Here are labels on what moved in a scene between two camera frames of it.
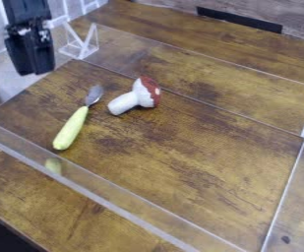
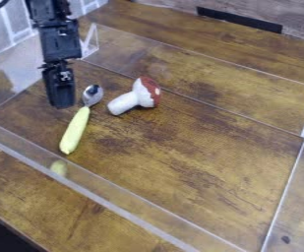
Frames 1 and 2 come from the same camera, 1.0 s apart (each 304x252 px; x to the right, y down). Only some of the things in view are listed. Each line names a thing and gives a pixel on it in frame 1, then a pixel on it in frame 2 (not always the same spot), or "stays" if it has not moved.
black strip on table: (240, 20) stays
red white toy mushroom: (143, 95) stays
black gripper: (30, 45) -> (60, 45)
